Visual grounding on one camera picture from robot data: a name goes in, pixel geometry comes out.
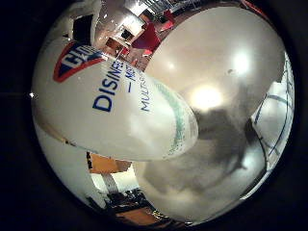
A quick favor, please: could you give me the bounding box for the red sofa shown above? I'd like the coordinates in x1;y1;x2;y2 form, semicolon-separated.
162;9;177;33

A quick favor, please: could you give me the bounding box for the red oval floor rug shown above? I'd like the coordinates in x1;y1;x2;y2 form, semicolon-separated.
130;21;163;53

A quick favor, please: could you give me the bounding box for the white disinfectant wipes canister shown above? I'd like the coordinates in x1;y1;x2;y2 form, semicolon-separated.
31;39;200;163

